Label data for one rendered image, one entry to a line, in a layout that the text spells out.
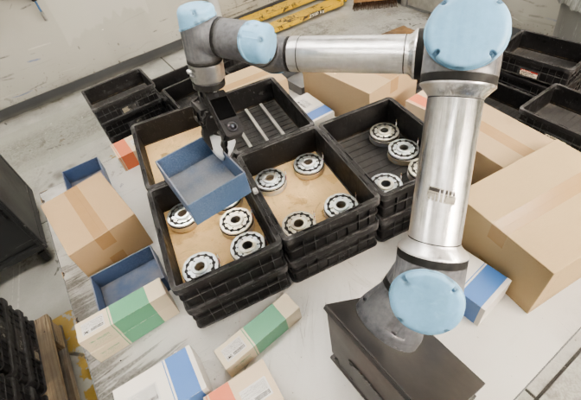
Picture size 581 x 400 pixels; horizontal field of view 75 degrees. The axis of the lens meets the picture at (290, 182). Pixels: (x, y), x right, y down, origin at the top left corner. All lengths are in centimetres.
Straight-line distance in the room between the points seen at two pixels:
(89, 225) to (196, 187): 49
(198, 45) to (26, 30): 339
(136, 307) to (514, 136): 127
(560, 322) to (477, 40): 83
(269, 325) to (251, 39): 71
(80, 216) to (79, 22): 293
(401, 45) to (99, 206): 106
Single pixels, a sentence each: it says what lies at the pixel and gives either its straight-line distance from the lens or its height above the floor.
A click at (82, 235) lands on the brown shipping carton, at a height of 86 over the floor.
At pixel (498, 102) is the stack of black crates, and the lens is 249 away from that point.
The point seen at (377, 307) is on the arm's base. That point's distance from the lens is 85.
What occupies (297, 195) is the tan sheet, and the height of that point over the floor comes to 83.
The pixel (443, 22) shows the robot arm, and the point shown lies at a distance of 64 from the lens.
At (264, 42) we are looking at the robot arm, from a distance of 75.
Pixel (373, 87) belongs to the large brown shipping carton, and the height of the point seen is 90.
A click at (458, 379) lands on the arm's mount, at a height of 86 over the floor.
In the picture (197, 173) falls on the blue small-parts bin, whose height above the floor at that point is 107.
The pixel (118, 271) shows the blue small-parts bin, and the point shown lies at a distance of 138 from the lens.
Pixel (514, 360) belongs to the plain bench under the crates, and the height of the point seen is 70.
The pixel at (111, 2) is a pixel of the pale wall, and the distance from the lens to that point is 419.
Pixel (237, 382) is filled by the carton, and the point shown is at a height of 78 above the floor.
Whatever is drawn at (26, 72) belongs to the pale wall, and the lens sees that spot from 424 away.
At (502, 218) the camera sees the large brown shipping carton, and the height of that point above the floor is 90.
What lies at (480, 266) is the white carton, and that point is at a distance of 116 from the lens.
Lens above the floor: 173
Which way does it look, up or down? 45 degrees down
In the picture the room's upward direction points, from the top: 10 degrees counter-clockwise
